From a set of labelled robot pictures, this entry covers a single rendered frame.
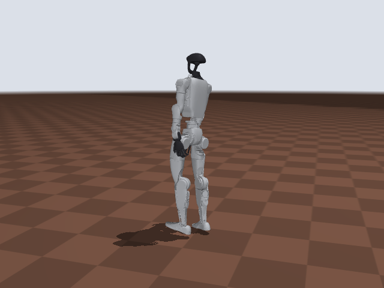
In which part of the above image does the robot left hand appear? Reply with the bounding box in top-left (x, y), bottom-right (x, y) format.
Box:
top-left (173, 132), bottom-right (189, 158)

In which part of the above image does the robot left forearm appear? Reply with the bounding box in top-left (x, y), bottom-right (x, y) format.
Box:
top-left (171, 104), bottom-right (182, 139)

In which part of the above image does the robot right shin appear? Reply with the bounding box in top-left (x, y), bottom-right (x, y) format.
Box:
top-left (195, 178), bottom-right (209, 224)

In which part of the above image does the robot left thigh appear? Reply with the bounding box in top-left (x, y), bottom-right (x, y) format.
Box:
top-left (170, 134), bottom-right (191, 189)

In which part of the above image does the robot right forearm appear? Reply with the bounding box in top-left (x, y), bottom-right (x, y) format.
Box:
top-left (195, 114), bottom-right (205, 128)

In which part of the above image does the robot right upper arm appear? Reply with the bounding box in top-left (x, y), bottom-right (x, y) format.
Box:
top-left (206, 84), bottom-right (212, 105)

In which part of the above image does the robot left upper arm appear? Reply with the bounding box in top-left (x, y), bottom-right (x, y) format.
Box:
top-left (176, 79), bottom-right (190, 114)

